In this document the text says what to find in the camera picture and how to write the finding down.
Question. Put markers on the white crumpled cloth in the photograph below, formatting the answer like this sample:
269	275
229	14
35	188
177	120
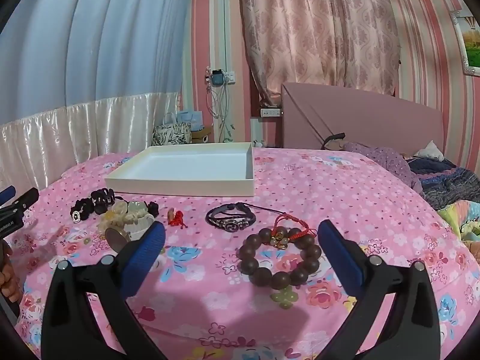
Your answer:
429	152

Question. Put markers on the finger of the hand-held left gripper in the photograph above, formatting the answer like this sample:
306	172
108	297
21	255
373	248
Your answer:
22	200
6	194

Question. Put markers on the dark patterned quilt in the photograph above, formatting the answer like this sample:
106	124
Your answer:
446	183

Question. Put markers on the white power strip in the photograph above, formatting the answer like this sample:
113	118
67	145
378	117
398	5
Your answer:
270	112

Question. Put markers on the pink patterned curtain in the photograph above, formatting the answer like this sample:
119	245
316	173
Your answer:
318	33

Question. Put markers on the pink floral bedsheet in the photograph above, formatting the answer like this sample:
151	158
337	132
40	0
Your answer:
210	307

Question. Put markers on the framed picture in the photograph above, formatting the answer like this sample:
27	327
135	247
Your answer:
470	43

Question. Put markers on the blue gift bag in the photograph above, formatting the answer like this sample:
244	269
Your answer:
191	119

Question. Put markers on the black and white tote bag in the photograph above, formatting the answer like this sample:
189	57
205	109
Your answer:
168	135

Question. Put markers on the cardboard box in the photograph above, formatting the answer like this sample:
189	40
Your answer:
202	135

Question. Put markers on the red knot charm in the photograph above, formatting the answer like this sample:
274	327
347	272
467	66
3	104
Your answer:
177	219

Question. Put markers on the colourful cartoon blanket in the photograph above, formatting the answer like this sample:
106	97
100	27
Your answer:
463	225

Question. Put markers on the person's left hand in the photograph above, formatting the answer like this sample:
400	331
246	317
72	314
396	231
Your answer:
8	287

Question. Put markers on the blue and cream curtain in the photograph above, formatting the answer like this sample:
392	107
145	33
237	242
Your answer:
93	45

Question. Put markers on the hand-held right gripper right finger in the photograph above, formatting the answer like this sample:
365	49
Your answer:
339	260

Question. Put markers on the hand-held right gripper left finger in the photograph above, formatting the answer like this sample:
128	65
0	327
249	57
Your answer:
144	258

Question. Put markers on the purple dotted pillow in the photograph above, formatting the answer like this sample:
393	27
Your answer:
386	161

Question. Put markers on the white shallow box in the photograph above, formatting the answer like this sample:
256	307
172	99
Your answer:
187	165

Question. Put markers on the pink headboard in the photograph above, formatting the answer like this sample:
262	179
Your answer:
375	120

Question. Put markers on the wall outlet with blue charger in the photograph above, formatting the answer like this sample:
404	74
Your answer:
218	77

